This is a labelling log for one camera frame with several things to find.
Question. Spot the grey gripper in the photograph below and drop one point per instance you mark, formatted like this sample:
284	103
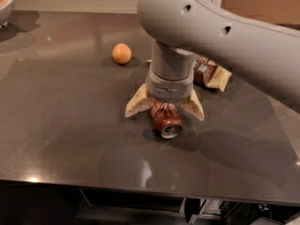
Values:
170	88

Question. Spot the red coke can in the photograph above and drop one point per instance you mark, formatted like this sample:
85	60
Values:
166	119

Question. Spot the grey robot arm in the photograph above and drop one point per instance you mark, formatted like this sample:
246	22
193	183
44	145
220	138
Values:
263	54

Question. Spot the brown chip bag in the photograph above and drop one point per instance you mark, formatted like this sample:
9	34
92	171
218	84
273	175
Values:
210	74

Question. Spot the orange fruit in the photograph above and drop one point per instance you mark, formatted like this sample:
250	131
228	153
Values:
121	53

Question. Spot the dark drawer under counter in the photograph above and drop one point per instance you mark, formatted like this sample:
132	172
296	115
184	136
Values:
127	206

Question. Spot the silver fruit bowl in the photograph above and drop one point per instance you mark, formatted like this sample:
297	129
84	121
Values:
6	8

